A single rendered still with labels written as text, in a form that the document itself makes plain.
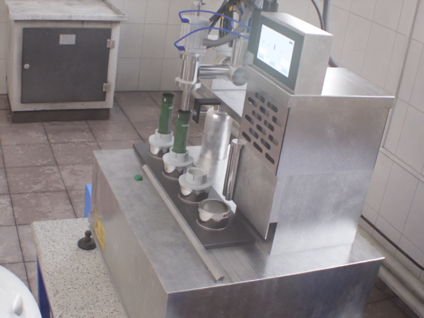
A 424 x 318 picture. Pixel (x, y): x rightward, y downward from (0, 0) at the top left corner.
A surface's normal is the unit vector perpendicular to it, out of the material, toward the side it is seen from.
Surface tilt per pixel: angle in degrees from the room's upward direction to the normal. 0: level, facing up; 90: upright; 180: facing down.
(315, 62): 90
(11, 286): 37
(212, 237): 0
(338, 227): 90
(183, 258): 0
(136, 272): 90
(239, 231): 0
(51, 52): 90
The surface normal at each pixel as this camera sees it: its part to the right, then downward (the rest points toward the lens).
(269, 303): 0.39, 0.44
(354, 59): -0.91, 0.05
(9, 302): 0.76, -0.52
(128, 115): 0.14, -0.89
